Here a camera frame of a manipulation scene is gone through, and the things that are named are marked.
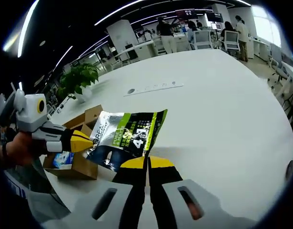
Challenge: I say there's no hanging display screen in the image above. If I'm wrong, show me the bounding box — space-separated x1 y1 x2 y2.
176 9 196 18

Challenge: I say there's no blue wet wipes pack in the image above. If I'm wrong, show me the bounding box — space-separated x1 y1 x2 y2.
51 151 75 169

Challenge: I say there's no table power socket strip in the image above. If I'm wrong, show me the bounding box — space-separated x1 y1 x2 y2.
123 82 184 97

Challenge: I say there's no ceiling light strip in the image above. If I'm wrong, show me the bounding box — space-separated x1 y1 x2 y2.
17 0 40 58

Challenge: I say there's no white mesh office chair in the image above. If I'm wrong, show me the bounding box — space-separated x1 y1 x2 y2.
223 31 240 52
193 30 214 50

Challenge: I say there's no potted green plant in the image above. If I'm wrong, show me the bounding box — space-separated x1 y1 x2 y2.
56 62 100 104

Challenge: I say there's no brown cardboard shoe box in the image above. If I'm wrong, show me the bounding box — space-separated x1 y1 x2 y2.
42 104 104 180

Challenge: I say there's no wall monitor screen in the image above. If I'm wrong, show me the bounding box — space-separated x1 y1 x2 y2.
205 12 223 21

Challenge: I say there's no person's left hand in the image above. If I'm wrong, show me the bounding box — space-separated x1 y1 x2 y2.
4 132 51 167

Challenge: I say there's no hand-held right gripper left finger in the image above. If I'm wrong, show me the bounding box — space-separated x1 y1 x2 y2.
41 156 147 229

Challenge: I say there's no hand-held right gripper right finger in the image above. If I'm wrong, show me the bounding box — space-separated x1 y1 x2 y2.
147 155 256 229

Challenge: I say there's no black green soft pouch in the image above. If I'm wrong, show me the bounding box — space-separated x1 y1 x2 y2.
85 109 168 173

